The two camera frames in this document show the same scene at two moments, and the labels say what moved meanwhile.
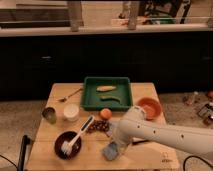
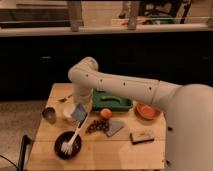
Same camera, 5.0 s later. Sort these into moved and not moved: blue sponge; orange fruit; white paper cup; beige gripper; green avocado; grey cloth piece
Moved: blue sponge; beige gripper
Not moved: green avocado; orange fruit; grey cloth piece; white paper cup
